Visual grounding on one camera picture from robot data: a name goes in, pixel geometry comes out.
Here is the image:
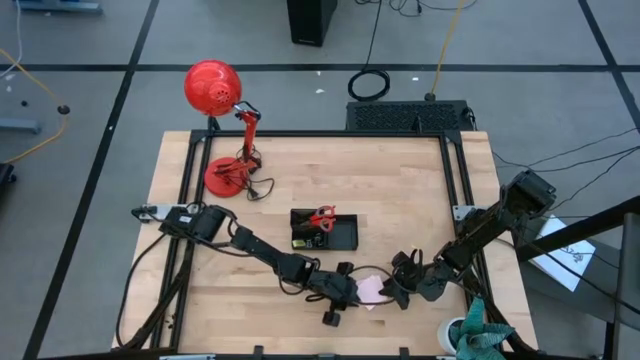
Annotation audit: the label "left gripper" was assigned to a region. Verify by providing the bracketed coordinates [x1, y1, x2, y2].
[309, 261, 362, 328]

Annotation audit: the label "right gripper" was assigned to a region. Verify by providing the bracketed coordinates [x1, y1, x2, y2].
[379, 248, 454, 310]

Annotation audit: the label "pink sticky note pad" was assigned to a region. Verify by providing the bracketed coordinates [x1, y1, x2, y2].
[355, 273, 390, 312]

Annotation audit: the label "black mesh desk organizer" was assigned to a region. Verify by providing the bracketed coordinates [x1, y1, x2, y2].
[289, 208, 360, 252]

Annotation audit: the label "red grey handled scissors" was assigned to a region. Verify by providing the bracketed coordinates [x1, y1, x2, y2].
[304, 204, 338, 235]

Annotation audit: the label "white plant pot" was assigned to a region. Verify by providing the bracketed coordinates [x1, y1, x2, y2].
[436, 315, 469, 357]

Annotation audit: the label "green leafy plant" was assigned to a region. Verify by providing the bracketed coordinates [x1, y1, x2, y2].
[448, 296, 516, 360]

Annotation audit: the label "black vented computer case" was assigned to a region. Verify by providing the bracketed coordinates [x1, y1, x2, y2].
[345, 99, 477, 134]

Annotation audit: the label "white printed paper sheet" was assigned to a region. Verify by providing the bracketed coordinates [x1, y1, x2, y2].
[528, 214, 598, 294]

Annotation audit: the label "black slanted metal beam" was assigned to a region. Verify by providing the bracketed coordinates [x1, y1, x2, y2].
[514, 193, 640, 264]

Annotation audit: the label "red desk lamp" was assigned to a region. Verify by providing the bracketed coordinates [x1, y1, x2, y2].
[183, 59, 264, 199]

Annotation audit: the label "black computer tower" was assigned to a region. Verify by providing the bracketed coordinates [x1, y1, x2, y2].
[286, 0, 339, 48]

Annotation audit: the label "black caster wheel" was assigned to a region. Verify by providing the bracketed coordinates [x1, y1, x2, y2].
[0, 162, 18, 194]

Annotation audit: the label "grey metal stand foot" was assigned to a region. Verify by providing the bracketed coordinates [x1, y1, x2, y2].
[14, 0, 105, 15]
[0, 116, 42, 135]

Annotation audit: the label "black looped gripper cable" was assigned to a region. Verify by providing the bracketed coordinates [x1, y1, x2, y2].
[349, 264, 397, 307]

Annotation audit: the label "black lamp power cord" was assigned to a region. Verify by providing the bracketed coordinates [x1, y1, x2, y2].
[214, 144, 276, 202]

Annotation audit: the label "yellow power cable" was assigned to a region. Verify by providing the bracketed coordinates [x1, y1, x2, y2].
[0, 47, 71, 165]
[424, 0, 467, 103]

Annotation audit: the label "black coiled cable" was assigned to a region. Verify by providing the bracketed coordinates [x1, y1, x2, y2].
[346, 0, 393, 103]

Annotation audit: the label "thin black cable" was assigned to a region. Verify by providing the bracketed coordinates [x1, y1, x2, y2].
[493, 144, 640, 174]
[547, 148, 640, 212]
[492, 127, 640, 169]

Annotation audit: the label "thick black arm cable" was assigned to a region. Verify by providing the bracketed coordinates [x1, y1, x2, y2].
[114, 232, 169, 350]

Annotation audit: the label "dark grey metal post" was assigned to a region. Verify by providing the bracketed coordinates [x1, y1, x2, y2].
[602, 212, 640, 360]

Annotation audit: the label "black cable bundle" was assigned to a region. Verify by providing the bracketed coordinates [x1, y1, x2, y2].
[354, 0, 479, 19]

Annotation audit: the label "thin white cable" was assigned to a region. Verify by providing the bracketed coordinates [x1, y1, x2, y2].
[0, 0, 25, 80]

